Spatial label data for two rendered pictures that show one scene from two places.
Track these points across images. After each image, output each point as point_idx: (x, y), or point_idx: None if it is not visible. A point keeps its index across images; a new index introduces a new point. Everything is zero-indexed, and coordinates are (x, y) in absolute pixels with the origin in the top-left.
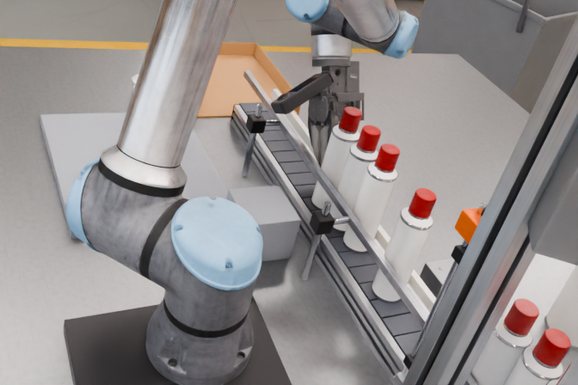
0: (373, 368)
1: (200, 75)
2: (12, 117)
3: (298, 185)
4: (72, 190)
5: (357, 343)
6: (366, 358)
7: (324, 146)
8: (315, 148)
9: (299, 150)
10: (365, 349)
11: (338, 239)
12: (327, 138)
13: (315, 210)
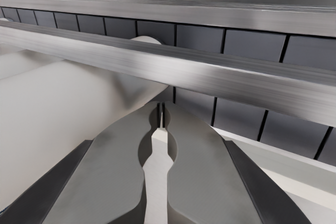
0: None
1: None
2: None
3: (224, 42)
4: None
5: None
6: None
7: (111, 143)
8: (195, 134)
9: (184, 53)
10: None
11: (75, 30)
12: (73, 171)
13: (134, 30)
